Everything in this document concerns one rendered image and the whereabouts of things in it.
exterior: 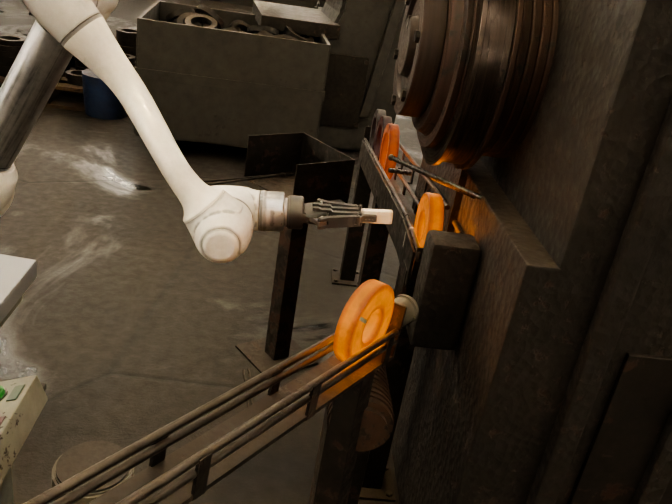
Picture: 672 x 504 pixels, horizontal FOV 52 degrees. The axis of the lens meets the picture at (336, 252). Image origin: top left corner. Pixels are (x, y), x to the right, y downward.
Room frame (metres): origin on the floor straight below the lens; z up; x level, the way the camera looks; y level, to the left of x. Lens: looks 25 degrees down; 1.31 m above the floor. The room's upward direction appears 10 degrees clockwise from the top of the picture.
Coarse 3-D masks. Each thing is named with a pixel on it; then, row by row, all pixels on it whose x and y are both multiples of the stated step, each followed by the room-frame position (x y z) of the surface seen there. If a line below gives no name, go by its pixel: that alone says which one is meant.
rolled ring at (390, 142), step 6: (390, 126) 2.20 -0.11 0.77; (396, 126) 2.21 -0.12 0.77; (384, 132) 2.28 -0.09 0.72; (390, 132) 2.17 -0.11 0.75; (396, 132) 2.17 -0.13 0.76; (384, 138) 2.27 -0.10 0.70; (390, 138) 2.15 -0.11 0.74; (396, 138) 2.16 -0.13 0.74; (384, 144) 2.28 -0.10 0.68; (390, 144) 2.14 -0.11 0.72; (396, 144) 2.14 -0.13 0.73; (384, 150) 2.28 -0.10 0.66; (390, 150) 2.13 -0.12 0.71; (396, 150) 2.14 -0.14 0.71; (384, 156) 2.27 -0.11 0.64; (396, 156) 2.13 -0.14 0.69; (384, 162) 2.25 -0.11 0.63; (390, 162) 2.13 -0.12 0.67; (384, 168) 2.14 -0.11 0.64; (390, 174) 2.15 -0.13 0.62
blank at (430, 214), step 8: (424, 200) 1.48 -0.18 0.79; (432, 200) 1.44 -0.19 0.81; (440, 200) 1.44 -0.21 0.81; (424, 208) 1.46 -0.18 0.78; (432, 208) 1.42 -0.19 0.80; (440, 208) 1.42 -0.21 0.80; (416, 216) 1.52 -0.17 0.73; (424, 216) 1.49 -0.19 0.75; (432, 216) 1.40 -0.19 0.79; (440, 216) 1.41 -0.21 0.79; (416, 224) 1.51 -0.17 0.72; (424, 224) 1.43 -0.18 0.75; (432, 224) 1.39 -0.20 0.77; (440, 224) 1.40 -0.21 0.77; (416, 232) 1.49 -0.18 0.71; (424, 232) 1.41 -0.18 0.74; (424, 240) 1.40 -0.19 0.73
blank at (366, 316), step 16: (368, 288) 1.03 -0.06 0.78; (384, 288) 1.05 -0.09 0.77; (352, 304) 1.00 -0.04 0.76; (368, 304) 1.00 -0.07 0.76; (384, 304) 1.06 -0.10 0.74; (352, 320) 0.98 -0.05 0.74; (368, 320) 1.07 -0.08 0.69; (384, 320) 1.07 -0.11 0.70; (336, 336) 0.98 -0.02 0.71; (352, 336) 0.97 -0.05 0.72; (368, 336) 1.05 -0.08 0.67; (336, 352) 0.99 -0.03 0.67; (352, 352) 0.98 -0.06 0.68
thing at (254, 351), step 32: (256, 160) 2.01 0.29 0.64; (288, 160) 2.09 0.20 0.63; (320, 160) 2.04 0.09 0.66; (352, 160) 1.92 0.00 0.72; (288, 192) 1.89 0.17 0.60; (320, 192) 1.86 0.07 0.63; (288, 256) 1.90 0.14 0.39; (288, 288) 1.91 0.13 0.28; (288, 320) 1.92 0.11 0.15; (256, 352) 1.93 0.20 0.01; (288, 352) 1.94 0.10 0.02
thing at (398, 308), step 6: (396, 306) 1.10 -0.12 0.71; (402, 306) 1.10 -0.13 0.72; (396, 312) 1.10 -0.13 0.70; (402, 312) 1.10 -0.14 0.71; (396, 318) 1.10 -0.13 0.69; (402, 318) 1.09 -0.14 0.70; (390, 324) 1.10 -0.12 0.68; (396, 324) 1.10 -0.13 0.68; (402, 324) 1.10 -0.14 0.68; (390, 330) 1.10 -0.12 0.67; (396, 336) 1.09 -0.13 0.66; (390, 354) 1.09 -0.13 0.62
